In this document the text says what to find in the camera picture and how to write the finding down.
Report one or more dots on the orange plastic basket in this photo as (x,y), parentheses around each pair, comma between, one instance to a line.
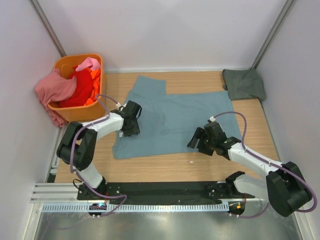
(79,113)

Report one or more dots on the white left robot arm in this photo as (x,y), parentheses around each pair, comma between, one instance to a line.
(77,146)

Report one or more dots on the grey t shirt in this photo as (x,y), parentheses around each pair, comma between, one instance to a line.
(243,84)

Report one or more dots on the light pink t shirt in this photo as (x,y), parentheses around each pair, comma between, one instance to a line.
(89,62)

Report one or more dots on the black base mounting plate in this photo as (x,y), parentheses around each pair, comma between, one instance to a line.
(174,193)

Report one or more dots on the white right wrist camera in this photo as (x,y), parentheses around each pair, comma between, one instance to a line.
(212,119)

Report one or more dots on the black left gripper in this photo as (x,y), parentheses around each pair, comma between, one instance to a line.
(135,130)

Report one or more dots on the red t shirt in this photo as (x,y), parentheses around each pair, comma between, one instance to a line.
(82,95)

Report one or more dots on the slotted grey cable duct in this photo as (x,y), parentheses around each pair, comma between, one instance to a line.
(90,207)

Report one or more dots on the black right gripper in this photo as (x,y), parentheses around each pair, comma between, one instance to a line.
(200,133)

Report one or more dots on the aluminium frame rail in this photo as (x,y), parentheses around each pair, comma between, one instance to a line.
(54,193)

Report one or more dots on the orange t shirt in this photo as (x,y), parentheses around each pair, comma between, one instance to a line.
(96,82)

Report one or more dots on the light blue t shirt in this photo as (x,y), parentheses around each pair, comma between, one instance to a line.
(168,121)

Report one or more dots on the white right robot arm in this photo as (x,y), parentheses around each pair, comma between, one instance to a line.
(281,184)

